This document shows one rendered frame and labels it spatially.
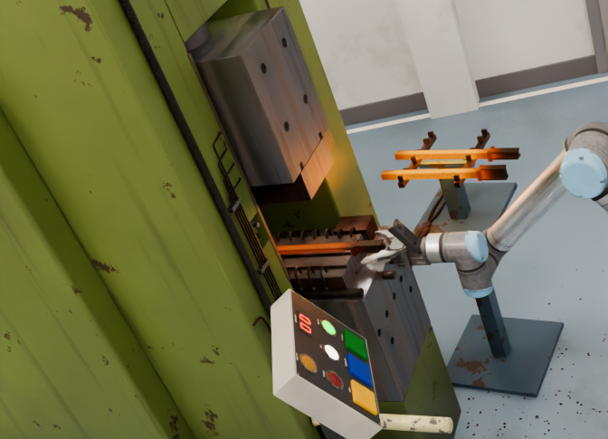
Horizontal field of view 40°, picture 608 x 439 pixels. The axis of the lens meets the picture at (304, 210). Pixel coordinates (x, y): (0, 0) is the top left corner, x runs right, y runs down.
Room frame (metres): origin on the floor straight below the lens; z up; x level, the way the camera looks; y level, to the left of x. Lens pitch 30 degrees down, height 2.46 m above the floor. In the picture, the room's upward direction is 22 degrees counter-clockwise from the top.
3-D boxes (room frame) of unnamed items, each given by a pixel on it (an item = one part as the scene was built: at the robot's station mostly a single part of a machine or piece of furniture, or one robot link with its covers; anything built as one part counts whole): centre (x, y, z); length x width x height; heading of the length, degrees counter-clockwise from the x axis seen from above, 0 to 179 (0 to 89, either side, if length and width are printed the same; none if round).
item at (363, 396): (1.56, 0.04, 1.01); 0.07 x 0.05 x 0.07; 172
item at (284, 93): (2.34, 0.07, 1.56); 0.42 x 0.39 x 0.40; 57
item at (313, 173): (2.30, 0.09, 1.32); 0.42 x 0.20 x 0.10; 57
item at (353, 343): (1.76, 0.01, 1.01); 0.07 x 0.05 x 0.07; 172
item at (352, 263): (2.30, 0.09, 0.96); 0.42 x 0.20 x 0.09; 57
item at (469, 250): (2.01, -0.40, 0.98); 0.12 x 0.09 x 0.10; 57
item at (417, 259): (2.11, -0.26, 0.97); 0.12 x 0.08 x 0.09; 57
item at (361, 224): (2.37, -0.13, 0.95); 0.12 x 0.09 x 0.07; 57
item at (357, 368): (1.66, 0.03, 1.01); 0.07 x 0.05 x 0.07; 172
